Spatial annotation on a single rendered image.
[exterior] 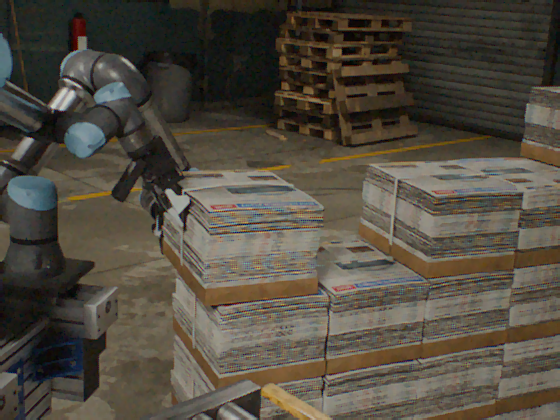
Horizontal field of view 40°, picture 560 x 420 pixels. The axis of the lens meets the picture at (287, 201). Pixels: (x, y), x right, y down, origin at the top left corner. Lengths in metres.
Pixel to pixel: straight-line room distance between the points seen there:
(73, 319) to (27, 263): 0.18
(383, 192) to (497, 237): 0.34
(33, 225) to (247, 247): 0.54
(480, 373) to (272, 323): 0.70
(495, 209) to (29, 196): 1.19
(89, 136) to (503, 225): 1.12
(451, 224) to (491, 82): 7.51
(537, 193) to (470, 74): 7.52
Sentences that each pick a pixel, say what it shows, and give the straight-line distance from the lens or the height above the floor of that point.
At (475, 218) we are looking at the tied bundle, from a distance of 2.11.
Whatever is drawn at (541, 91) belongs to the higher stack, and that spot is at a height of 1.28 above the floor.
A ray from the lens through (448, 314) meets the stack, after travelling 2.17.
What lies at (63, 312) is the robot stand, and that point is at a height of 0.74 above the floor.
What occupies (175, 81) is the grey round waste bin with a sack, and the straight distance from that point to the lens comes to 8.84.
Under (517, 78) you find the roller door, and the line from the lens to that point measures 9.36.
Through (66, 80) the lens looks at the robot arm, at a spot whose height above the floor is 1.27.
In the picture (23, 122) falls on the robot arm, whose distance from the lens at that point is 1.74.
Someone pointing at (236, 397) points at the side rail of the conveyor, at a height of 0.80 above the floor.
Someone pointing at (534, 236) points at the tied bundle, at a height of 0.92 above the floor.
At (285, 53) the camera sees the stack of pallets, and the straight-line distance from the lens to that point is 8.65.
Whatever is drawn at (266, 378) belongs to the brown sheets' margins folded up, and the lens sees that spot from 1.95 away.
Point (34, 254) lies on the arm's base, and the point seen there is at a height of 0.88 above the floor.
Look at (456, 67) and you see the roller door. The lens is 9.82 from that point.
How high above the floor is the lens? 1.54
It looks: 15 degrees down
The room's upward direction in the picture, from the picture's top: 3 degrees clockwise
